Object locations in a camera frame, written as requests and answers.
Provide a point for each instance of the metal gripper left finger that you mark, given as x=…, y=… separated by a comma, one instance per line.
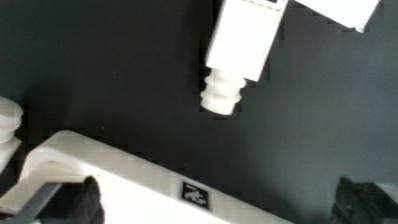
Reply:
x=65, y=204

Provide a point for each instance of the white desk top tray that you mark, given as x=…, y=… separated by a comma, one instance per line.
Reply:
x=148, y=195

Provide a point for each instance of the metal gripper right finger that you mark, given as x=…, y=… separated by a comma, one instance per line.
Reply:
x=367, y=203

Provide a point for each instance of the white leg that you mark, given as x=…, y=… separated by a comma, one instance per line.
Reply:
x=11, y=114
x=239, y=50

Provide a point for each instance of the white marker sheet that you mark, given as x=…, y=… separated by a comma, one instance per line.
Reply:
x=347, y=11

